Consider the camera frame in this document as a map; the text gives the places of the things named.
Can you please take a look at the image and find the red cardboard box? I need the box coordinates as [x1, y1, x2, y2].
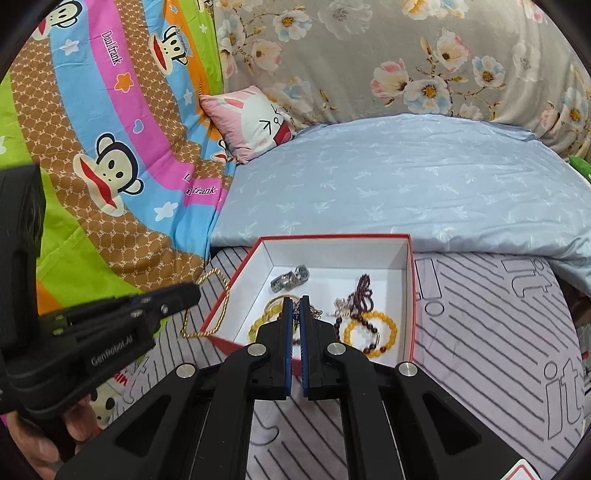
[199, 233, 419, 371]

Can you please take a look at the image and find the cartoon monkey blanket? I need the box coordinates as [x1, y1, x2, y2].
[0, 0, 239, 320]

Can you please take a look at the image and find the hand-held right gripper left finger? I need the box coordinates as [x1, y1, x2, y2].
[55, 296, 294, 480]

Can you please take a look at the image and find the person's left hand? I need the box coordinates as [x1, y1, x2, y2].
[0, 397, 108, 480]

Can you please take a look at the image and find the light blue quilt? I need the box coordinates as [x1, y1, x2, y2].
[209, 113, 591, 297]

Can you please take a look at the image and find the gold chain necklace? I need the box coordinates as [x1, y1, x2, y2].
[182, 266, 232, 340]

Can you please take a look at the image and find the dark red bead bracelet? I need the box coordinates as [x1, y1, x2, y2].
[332, 313, 393, 360]

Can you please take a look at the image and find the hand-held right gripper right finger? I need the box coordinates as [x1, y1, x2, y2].
[300, 295, 543, 480]

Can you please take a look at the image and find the silver metal watch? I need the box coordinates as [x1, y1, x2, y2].
[270, 264, 310, 294]

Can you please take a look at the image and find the grey floral quilt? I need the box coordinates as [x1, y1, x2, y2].
[211, 0, 591, 163]

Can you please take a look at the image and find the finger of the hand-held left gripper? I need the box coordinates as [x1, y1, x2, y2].
[39, 282, 202, 326]
[44, 305, 163, 343]

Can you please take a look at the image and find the purple bead bracelet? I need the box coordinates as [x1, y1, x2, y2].
[345, 273, 378, 320]

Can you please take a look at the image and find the pink rabbit pillow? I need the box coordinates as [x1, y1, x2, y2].
[198, 89, 297, 165]

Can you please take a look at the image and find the yellow bead bracelet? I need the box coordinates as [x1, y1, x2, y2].
[344, 310, 400, 359]
[246, 304, 283, 345]

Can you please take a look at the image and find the thin gold bangle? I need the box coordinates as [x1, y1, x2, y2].
[264, 292, 302, 320]

